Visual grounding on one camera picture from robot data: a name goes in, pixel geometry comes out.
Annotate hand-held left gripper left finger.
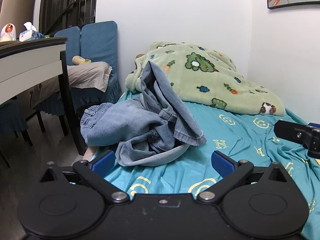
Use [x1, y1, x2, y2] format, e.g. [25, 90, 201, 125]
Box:
[40, 150, 130, 203]

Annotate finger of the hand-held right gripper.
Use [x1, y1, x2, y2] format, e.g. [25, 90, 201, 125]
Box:
[274, 120, 320, 159]

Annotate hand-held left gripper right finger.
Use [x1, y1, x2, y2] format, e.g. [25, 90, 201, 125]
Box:
[197, 151, 288, 202]

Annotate blue denim pants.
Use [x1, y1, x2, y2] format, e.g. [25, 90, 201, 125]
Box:
[80, 60, 207, 167]

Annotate teal printed bedsheet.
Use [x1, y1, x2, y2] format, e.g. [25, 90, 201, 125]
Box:
[104, 90, 320, 240]

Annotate green printed fleece blanket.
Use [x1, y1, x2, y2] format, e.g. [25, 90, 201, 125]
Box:
[125, 41, 287, 117]

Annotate beige cloth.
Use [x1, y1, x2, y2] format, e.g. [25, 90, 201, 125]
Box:
[31, 61, 113, 108]

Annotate yellow plush toy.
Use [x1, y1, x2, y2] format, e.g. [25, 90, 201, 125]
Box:
[72, 56, 92, 66]

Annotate white table with black top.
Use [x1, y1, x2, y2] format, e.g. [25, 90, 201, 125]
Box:
[0, 37, 87, 155]

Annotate tissue box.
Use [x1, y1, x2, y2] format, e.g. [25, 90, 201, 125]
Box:
[19, 22, 45, 42]

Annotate black metal window grille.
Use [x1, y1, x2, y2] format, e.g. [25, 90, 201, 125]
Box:
[39, 0, 98, 37]

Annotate silver refrigerator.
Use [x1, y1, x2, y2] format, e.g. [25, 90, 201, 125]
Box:
[0, 0, 38, 32]

